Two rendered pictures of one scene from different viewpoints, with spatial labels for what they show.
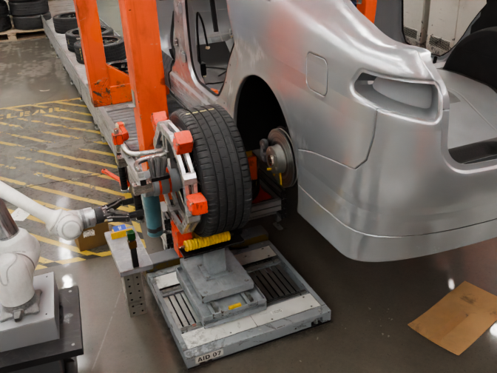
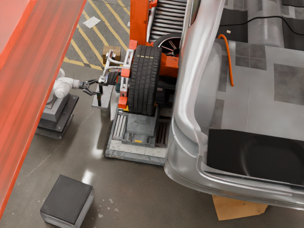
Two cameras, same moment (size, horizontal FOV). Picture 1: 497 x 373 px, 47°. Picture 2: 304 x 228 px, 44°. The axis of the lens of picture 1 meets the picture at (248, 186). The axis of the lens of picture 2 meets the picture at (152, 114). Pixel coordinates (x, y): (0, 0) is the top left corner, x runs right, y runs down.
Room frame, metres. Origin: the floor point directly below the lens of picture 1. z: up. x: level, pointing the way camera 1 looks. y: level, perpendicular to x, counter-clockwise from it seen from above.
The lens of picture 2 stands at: (0.47, -0.94, 3.65)
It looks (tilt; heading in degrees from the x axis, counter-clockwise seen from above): 54 degrees down; 25
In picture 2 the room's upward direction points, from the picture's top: 6 degrees clockwise
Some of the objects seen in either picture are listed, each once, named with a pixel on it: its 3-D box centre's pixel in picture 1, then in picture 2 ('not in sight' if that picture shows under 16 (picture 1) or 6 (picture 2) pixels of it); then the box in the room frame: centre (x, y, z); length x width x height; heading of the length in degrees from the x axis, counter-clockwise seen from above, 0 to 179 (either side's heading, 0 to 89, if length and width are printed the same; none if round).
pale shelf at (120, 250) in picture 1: (127, 249); (103, 92); (2.57, 0.67, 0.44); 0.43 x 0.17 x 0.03; 22
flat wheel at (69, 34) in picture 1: (90, 38); not in sight; (8.07, 2.12, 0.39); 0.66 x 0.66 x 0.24
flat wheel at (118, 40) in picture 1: (101, 49); not in sight; (7.39, 1.83, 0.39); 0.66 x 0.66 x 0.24
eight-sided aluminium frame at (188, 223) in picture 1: (175, 177); (128, 77); (2.58, 0.37, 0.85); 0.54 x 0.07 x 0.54; 22
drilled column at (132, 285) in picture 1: (132, 280); (105, 102); (2.60, 0.68, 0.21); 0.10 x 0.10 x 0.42; 22
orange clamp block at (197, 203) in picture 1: (197, 203); (122, 102); (2.29, 0.24, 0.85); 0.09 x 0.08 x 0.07; 22
